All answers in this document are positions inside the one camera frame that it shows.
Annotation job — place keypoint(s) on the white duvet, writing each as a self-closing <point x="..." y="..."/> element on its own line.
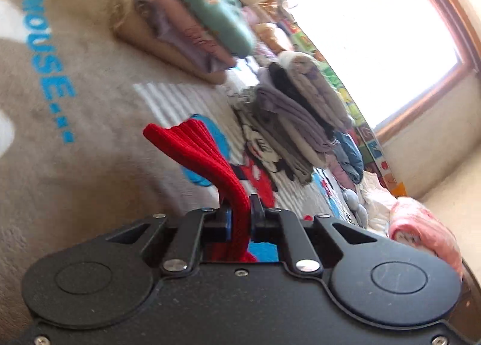
<point x="377" y="202"/>

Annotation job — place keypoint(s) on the cartoon mouse printed blanket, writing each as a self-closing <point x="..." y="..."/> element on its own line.
<point x="75" y="179"/>

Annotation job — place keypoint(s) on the wooden framed window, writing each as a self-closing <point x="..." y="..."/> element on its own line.
<point x="375" y="29"/>

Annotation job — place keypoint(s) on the lilac folded quilt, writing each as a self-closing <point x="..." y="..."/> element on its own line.
<point x="342" y="176"/>

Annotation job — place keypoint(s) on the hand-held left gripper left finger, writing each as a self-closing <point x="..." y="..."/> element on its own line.
<point x="225" y="224"/>

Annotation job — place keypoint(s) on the white plush toy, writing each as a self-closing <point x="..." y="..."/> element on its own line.
<point x="357" y="206"/>

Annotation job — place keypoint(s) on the stack of folded pastel clothes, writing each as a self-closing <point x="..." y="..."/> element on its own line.
<point x="195" y="18"/>

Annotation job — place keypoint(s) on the red knit sweater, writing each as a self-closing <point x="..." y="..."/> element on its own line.
<point x="203" y="149"/>

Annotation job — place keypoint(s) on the stack of folded grey clothes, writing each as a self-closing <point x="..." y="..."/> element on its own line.
<point x="297" y="112"/>

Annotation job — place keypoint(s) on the pink rolled quilt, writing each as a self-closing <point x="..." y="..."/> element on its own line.
<point x="421" y="228"/>

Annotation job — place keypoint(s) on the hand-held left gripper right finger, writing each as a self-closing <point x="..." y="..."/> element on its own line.
<point x="257" y="217"/>

